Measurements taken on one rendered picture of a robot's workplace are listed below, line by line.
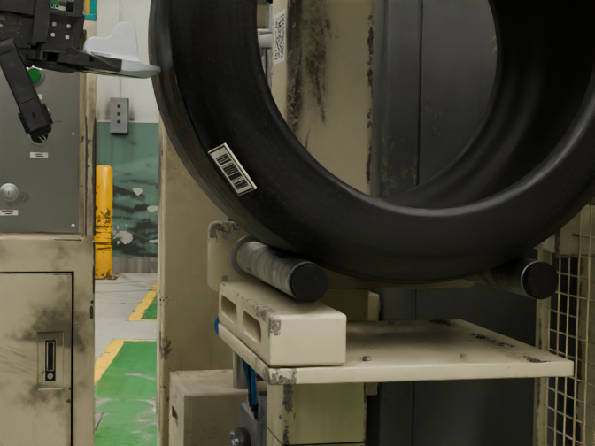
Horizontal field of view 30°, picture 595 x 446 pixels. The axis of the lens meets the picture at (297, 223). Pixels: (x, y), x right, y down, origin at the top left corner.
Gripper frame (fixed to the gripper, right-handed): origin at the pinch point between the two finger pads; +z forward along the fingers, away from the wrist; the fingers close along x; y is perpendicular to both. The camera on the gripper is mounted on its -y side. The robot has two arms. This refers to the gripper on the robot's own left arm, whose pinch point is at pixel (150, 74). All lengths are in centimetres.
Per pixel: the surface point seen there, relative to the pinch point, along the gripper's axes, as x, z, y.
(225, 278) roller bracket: 22.3, 16.0, -24.5
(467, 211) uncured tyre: -13.1, 36.2, -11.0
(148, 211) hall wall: 907, 94, -43
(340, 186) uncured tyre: -13.0, 21.1, -10.1
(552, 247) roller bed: 21, 64, -14
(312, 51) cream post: 25.2, 24.9, 9.2
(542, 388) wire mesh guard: 26, 68, -36
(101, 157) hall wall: 915, 45, 2
